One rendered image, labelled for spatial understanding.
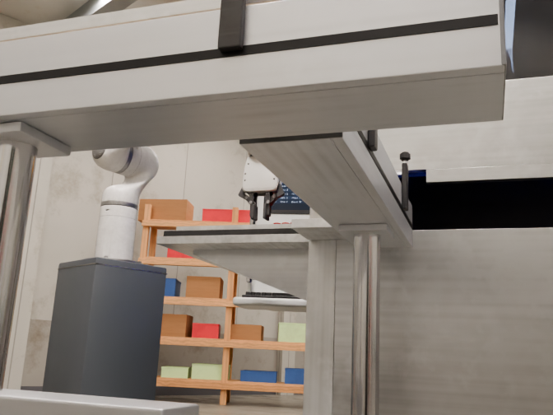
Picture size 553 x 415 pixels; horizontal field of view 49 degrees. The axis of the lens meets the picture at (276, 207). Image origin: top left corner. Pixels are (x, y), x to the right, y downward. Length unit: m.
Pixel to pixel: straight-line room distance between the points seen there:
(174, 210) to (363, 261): 7.16
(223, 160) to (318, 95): 9.38
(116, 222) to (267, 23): 1.45
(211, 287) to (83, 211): 1.98
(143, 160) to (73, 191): 6.37
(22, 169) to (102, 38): 0.18
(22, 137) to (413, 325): 0.87
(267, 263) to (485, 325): 0.54
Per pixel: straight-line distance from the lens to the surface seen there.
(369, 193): 0.92
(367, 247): 1.13
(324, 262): 1.38
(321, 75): 0.57
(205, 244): 1.51
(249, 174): 1.63
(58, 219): 8.28
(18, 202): 0.76
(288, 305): 2.21
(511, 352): 1.32
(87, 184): 8.54
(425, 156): 1.39
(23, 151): 0.78
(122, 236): 2.00
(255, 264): 1.53
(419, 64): 0.56
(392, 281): 1.34
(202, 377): 7.92
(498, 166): 1.38
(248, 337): 7.86
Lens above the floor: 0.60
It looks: 14 degrees up
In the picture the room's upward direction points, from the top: 3 degrees clockwise
